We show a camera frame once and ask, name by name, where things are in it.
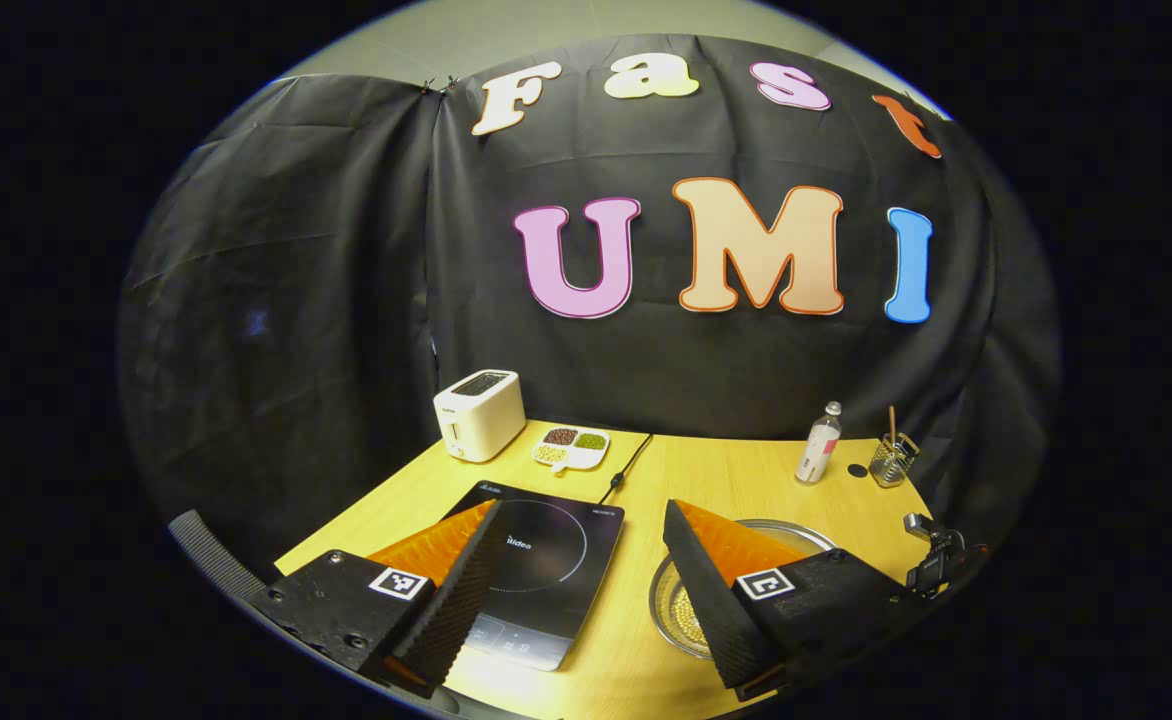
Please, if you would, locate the wire mesh holder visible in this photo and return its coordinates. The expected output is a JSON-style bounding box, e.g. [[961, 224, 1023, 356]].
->
[[868, 432, 921, 489]]

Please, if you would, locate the black induction cooktop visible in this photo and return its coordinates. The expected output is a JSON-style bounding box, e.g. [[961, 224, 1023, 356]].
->
[[441, 480, 626, 673]]

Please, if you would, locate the white toaster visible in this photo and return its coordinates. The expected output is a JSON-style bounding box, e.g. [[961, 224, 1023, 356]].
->
[[433, 369, 527, 464]]

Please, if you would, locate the clear plastic bottle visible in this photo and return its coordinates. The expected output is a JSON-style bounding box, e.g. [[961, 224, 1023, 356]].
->
[[794, 400, 844, 487]]

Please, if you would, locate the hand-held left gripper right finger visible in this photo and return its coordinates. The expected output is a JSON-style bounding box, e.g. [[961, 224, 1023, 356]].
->
[[663, 498, 922, 701]]

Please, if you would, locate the steel pot with black handle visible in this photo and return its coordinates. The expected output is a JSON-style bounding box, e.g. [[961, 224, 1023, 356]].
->
[[648, 518, 839, 661]]

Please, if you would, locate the white divided dish of beans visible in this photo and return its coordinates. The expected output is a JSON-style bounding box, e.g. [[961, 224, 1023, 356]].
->
[[531, 425, 611, 473]]

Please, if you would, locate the black power cable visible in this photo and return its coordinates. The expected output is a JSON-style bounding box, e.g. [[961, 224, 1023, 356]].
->
[[598, 433, 655, 506]]

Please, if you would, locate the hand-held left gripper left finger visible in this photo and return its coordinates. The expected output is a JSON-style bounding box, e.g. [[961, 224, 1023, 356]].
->
[[246, 498, 504, 699]]

